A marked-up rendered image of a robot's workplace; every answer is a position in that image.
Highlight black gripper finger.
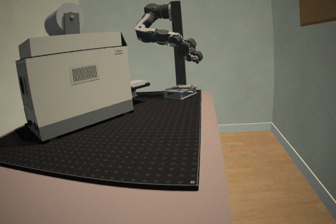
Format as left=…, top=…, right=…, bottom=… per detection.
left=183, top=54, right=198, bottom=64
left=189, top=47, right=203, bottom=63

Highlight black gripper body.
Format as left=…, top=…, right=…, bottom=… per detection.
left=177, top=38, right=197, bottom=57

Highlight beige foil roll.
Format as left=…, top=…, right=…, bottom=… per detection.
left=45, top=2, right=85, bottom=36

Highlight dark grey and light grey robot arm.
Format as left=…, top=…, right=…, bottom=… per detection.
left=135, top=2, right=183, bottom=47

